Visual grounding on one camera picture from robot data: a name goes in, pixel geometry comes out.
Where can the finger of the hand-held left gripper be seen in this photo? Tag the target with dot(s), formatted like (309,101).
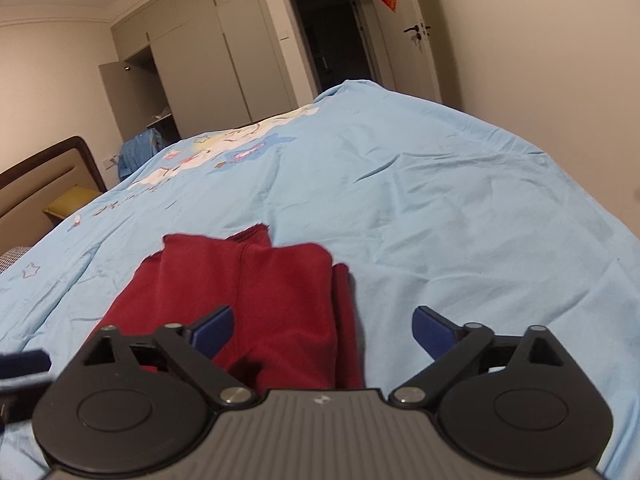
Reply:
(17,402)
(22,362)

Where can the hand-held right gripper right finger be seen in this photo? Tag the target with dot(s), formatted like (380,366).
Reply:
(435,333)

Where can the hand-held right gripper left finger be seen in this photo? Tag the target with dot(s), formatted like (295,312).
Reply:
(215,331)

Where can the dark red knit sweater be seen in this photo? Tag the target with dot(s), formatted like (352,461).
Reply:
(280,300)

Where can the white folded clothes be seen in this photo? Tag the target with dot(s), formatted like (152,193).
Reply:
(160,115)

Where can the black white checkered pillow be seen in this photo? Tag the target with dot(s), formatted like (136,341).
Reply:
(10,257)

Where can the light blue printed blanket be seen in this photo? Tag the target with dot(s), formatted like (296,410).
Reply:
(425,210)

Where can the mustard yellow pillow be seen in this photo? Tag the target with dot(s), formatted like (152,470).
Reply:
(70,202)

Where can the brown padded bed headboard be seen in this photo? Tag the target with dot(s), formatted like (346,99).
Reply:
(45,185)

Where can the blue garment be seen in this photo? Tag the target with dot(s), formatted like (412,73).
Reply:
(137,152)

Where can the open wardrobe door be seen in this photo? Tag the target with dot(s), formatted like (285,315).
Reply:
(112,105)

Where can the grey built-in wardrobe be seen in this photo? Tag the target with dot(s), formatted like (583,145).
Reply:
(200,60)

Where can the white room door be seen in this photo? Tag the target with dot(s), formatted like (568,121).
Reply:
(400,55)

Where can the white wall socket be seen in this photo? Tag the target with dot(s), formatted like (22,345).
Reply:
(111,161)

